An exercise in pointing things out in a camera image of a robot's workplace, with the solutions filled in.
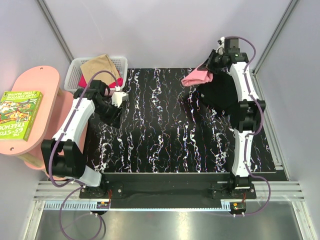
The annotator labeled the black marbled table mat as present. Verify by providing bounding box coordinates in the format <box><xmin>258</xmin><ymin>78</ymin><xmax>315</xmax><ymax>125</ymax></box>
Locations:
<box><xmin>75</xmin><ymin>67</ymin><xmax>277</xmax><ymax>174</ymax></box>

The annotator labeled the purple cable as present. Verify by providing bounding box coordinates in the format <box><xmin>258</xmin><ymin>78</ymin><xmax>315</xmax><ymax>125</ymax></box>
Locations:
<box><xmin>48</xmin><ymin>70</ymin><xmax>122</xmax><ymax>239</ymax></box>
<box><xmin>207</xmin><ymin>35</ymin><xmax>272</xmax><ymax>217</ymax></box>

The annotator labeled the beige t shirt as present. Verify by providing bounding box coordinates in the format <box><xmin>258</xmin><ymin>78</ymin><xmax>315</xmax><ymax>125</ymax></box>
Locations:
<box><xmin>80</xmin><ymin>54</ymin><xmax>121</xmax><ymax>86</ymax></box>

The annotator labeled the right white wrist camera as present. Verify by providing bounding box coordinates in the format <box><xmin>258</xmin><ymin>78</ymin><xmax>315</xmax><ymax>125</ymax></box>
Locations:
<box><xmin>215</xmin><ymin>36</ymin><xmax>225</xmax><ymax>55</ymax></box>

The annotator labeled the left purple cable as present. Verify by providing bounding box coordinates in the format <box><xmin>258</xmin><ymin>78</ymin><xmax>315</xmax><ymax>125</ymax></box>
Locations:
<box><xmin>48</xmin><ymin>70</ymin><xmax>122</xmax><ymax>239</ymax></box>

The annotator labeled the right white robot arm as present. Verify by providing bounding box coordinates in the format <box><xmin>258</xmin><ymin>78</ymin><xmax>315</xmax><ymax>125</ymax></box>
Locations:
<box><xmin>198</xmin><ymin>36</ymin><xmax>266</xmax><ymax>199</ymax></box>

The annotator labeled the white plastic basket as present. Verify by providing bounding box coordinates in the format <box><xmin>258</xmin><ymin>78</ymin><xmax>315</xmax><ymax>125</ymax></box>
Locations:
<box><xmin>64</xmin><ymin>56</ymin><xmax>128</xmax><ymax>94</ymax></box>

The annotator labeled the folded black t shirt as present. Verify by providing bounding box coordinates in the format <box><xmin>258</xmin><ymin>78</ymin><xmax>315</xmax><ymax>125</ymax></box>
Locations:
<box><xmin>197</xmin><ymin>72</ymin><xmax>238</xmax><ymax>115</ymax></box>

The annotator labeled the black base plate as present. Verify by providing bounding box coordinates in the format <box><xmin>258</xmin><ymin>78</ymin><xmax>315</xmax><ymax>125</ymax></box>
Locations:
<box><xmin>79</xmin><ymin>173</ymin><xmax>257</xmax><ymax>210</ymax></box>

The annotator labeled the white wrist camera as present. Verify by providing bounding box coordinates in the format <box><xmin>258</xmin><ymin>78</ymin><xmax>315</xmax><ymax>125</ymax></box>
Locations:
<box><xmin>111</xmin><ymin>86</ymin><xmax>129</xmax><ymax>108</ymax></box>
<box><xmin>215</xmin><ymin>36</ymin><xmax>225</xmax><ymax>55</ymax></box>

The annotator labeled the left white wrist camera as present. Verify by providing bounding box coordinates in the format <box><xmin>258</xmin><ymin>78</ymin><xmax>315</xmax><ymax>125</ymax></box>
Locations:
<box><xmin>111</xmin><ymin>86</ymin><xmax>129</xmax><ymax>108</ymax></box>

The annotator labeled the light pink t shirt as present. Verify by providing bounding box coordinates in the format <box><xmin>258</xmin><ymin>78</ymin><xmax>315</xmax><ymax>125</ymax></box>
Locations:
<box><xmin>181</xmin><ymin>65</ymin><xmax>214</xmax><ymax>87</ymax></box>

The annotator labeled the magenta t shirt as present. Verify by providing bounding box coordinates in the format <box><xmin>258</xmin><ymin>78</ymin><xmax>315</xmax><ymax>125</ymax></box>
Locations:
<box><xmin>78</xmin><ymin>75</ymin><xmax>124</xmax><ymax>88</ymax></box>

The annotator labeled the pink tiered shelf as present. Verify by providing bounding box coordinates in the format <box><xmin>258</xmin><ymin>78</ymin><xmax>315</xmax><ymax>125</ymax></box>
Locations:
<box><xmin>0</xmin><ymin>65</ymin><xmax>73</xmax><ymax>172</ymax></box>

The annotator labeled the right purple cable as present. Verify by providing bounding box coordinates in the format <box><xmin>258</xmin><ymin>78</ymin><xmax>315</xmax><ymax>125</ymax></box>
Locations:
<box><xmin>207</xmin><ymin>35</ymin><xmax>272</xmax><ymax>217</ymax></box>

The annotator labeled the green book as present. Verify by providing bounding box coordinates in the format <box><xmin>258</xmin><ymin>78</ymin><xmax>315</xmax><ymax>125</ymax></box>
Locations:
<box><xmin>0</xmin><ymin>91</ymin><xmax>43</xmax><ymax>141</ymax></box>

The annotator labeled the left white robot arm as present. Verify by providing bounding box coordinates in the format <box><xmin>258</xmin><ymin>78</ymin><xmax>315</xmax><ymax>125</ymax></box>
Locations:
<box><xmin>41</xmin><ymin>80</ymin><xmax>128</xmax><ymax>198</ymax></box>

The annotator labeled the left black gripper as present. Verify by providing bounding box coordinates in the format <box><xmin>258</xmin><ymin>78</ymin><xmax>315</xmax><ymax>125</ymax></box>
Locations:
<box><xmin>94</xmin><ymin>100</ymin><xmax>124</xmax><ymax>129</ymax></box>

